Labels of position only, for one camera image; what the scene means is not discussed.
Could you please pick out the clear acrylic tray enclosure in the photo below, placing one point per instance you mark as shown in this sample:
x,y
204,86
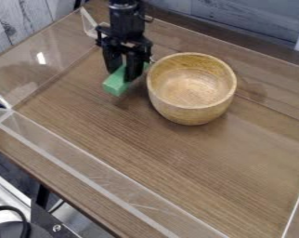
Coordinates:
x,y
148,178

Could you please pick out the black metal table bracket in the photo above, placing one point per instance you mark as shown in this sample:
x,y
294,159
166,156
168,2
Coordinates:
x,y
45,226

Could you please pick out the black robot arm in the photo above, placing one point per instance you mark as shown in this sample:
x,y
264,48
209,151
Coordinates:
x,y
125,47

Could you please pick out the green rectangular block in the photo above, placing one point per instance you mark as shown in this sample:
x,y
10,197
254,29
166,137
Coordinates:
x,y
116,84

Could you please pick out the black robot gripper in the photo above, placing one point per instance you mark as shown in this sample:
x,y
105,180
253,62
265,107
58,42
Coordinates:
x,y
125,29

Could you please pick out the black table leg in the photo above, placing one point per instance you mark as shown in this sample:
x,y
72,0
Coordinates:
x,y
42,196

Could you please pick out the light wooden bowl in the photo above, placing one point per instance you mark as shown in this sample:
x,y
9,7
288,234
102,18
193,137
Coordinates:
x,y
192,87

